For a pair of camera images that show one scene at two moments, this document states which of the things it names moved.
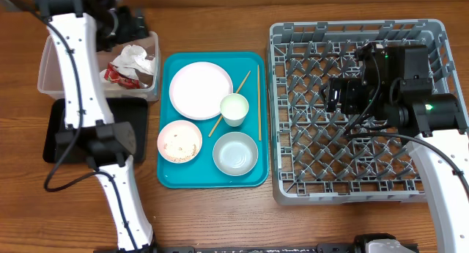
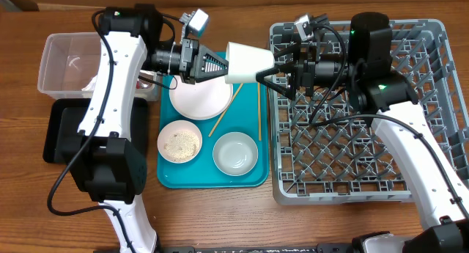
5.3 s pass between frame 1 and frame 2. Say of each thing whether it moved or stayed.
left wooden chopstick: stayed
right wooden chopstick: stayed
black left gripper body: moved
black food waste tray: stayed
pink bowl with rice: stayed
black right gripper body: moved
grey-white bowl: stayed
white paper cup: moved
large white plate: stayed
